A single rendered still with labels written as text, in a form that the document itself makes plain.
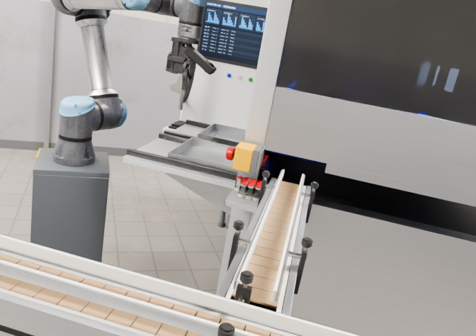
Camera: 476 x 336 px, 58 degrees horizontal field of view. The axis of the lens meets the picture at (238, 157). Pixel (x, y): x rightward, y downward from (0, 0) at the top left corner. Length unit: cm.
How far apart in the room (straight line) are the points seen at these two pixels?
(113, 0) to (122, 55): 267
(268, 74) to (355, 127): 30
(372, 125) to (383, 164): 12
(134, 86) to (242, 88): 199
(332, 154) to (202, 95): 124
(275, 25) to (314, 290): 84
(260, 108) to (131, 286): 74
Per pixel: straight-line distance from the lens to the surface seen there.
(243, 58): 234
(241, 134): 202
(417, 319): 156
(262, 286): 79
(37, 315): 70
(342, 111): 130
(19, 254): 83
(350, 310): 153
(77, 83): 418
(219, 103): 239
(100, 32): 176
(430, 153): 135
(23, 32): 416
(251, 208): 125
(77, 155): 164
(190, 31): 145
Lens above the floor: 135
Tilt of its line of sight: 16 degrees down
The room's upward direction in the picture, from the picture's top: 10 degrees clockwise
